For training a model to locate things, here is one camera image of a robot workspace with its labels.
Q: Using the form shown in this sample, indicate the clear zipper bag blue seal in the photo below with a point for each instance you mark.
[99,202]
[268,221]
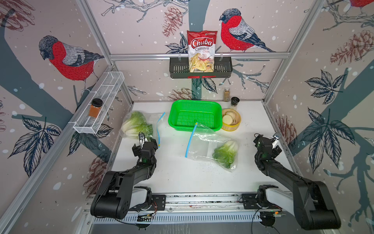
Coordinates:
[151,118]

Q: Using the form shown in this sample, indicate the white bun front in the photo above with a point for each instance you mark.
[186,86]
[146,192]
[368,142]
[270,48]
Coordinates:
[227,119]

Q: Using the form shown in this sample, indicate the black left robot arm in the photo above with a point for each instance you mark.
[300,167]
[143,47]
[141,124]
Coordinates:
[113,198]

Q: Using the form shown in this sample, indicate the white wire wall shelf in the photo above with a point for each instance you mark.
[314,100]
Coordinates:
[106,92]

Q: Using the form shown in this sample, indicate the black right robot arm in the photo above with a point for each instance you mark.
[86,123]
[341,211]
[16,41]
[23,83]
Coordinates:
[309,201]

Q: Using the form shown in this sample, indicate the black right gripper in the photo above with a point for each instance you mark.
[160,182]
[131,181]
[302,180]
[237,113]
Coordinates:
[257,138]

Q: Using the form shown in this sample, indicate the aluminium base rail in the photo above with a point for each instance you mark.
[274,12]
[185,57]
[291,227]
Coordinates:
[177,208]

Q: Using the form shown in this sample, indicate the red cassava chips bag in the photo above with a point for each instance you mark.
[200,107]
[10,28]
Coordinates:
[201,50]

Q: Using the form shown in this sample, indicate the white bun back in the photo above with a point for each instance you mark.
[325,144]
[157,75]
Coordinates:
[232,114]

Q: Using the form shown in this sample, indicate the white bun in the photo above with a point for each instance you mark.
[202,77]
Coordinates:
[227,119]
[232,114]

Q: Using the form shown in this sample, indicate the orange spice jar black lid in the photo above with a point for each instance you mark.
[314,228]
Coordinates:
[95,107]

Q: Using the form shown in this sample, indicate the small chinese cabbage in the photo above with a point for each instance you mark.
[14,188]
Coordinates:
[225,155]

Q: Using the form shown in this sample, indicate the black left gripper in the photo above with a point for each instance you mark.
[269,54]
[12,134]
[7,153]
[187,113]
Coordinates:
[137,150]

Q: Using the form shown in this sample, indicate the green plastic basket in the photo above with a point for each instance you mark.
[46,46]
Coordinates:
[184,114]

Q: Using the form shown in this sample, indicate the black top pepper grinder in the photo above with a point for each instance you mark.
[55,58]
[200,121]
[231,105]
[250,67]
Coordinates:
[234,102]

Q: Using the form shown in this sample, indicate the glass spice shaker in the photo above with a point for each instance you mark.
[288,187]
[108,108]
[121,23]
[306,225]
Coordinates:
[226,94]

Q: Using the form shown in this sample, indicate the black hanging wall basket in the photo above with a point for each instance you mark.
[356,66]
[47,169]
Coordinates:
[179,69]

